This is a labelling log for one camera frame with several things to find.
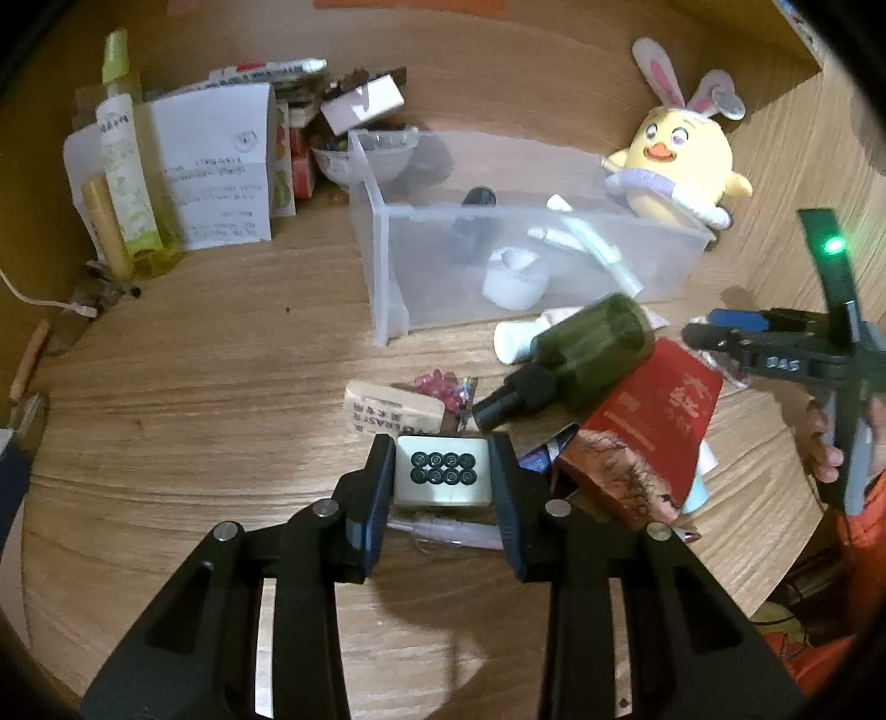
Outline long pale green tube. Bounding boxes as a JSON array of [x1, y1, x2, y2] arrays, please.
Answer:
[[559, 214, 645, 295]]

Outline yellow chick plush toy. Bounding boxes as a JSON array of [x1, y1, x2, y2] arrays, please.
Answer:
[[601, 36, 754, 233]]

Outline clear glass bowl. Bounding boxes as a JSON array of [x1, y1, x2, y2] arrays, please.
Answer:
[[310, 128, 420, 188]]

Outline red envelope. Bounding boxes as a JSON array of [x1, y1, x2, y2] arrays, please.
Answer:
[[578, 337, 724, 513]]

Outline black object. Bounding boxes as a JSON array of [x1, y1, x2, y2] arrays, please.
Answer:
[[450, 186, 498, 264]]

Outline pink tube with white cap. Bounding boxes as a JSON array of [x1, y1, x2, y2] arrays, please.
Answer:
[[493, 308, 669, 366]]

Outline red and white snack boxes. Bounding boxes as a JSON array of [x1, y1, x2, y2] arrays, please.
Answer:
[[273, 97, 320, 219]]

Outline clear plastic bin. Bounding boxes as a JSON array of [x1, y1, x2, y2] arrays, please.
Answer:
[[346, 128, 717, 347]]

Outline person's orange clothing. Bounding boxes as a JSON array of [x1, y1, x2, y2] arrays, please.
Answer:
[[761, 471, 886, 697]]

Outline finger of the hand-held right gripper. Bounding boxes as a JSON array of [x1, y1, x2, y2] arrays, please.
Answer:
[[707, 308, 818, 335], [682, 322, 763, 371]]

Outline white printed paper carton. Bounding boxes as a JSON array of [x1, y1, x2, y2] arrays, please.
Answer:
[[64, 83, 274, 254]]

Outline person's right hand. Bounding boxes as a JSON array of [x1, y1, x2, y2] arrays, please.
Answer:
[[803, 400, 847, 484]]

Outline white cardboard box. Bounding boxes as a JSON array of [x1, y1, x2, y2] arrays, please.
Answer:
[[320, 75, 406, 136]]

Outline white cable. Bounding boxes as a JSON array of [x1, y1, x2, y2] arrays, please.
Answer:
[[0, 270, 98, 320]]

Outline beige printed eraser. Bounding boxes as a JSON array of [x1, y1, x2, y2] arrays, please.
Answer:
[[344, 379, 446, 437]]

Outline white marker pen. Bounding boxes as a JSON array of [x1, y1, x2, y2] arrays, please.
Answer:
[[208, 59, 328, 85]]

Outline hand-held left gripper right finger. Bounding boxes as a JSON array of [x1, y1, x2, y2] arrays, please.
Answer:
[[488, 433, 807, 720]]

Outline green spray bottle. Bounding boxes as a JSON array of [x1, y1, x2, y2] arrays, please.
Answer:
[[472, 292, 657, 434]]

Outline yellow-green clear package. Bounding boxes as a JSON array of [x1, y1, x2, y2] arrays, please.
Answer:
[[131, 104, 184, 278]]

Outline white tape roll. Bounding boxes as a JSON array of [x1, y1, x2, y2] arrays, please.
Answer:
[[482, 247, 550, 311]]

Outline pink candy packet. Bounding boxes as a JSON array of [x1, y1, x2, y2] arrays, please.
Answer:
[[408, 370, 480, 416]]

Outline dark blue and white packet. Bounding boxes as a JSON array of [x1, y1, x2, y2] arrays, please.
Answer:
[[0, 429, 35, 548]]

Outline wooden handled tool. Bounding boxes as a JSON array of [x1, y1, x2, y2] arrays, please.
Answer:
[[8, 318, 51, 444]]

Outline beige stick tube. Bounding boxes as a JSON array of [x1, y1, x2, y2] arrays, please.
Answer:
[[81, 174, 134, 281]]

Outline clear plastic pen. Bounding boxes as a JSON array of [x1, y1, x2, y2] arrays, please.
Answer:
[[388, 508, 506, 551]]

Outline copper patterned box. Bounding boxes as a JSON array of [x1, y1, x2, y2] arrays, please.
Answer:
[[555, 429, 683, 531]]

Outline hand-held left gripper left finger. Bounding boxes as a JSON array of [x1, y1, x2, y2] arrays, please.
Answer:
[[81, 435, 397, 720]]

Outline white mahjong tile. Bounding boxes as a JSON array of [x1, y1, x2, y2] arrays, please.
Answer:
[[393, 436, 494, 506]]

